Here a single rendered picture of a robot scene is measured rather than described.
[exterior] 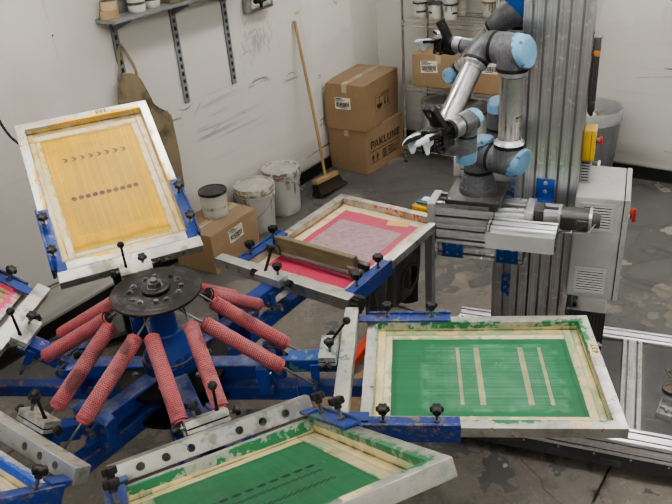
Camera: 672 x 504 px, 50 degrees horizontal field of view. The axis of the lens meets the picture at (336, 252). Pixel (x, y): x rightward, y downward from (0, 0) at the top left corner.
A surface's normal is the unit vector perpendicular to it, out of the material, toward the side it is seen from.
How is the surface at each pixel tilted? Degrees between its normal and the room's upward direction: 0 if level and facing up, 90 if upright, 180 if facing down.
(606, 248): 90
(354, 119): 90
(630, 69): 90
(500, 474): 0
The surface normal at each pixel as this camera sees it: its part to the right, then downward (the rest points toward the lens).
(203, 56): 0.82, 0.22
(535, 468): -0.07, -0.87
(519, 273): -0.35, 0.48
